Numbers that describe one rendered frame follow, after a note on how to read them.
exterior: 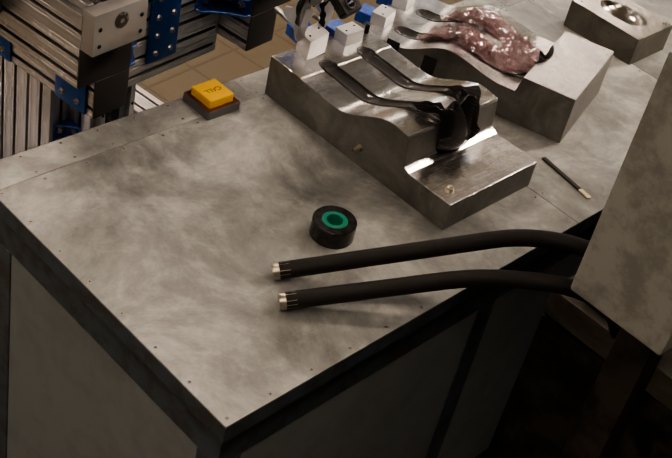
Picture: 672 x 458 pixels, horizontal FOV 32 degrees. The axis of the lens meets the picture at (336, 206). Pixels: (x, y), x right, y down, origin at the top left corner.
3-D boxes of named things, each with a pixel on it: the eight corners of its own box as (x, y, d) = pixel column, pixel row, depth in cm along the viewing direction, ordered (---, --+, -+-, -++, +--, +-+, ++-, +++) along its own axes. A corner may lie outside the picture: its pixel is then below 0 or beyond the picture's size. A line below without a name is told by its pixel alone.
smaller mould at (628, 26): (563, 25, 290) (571, -1, 286) (598, 11, 299) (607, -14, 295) (628, 65, 280) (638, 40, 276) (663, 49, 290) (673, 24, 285)
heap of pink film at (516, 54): (411, 41, 258) (419, 10, 253) (444, 12, 271) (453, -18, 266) (519, 89, 251) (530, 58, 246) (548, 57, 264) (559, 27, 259)
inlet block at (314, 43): (265, 22, 244) (268, 2, 239) (283, 13, 246) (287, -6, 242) (306, 61, 239) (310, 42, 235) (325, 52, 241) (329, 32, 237)
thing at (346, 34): (300, 27, 253) (304, 5, 250) (317, 21, 256) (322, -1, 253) (342, 57, 247) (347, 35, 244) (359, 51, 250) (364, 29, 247)
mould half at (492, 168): (264, 93, 243) (274, 36, 234) (353, 61, 259) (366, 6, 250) (442, 230, 218) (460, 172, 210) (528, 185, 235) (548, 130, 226)
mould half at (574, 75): (352, 49, 262) (362, 6, 256) (403, 8, 282) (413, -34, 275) (559, 143, 248) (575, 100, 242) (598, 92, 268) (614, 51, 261)
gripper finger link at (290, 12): (282, 26, 239) (297, -12, 233) (302, 44, 237) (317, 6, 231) (271, 29, 237) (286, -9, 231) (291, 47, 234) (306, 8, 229)
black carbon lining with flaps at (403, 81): (311, 71, 239) (319, 31, 233) (367, 52, 249) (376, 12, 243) (436, 164, 222) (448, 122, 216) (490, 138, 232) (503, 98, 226)
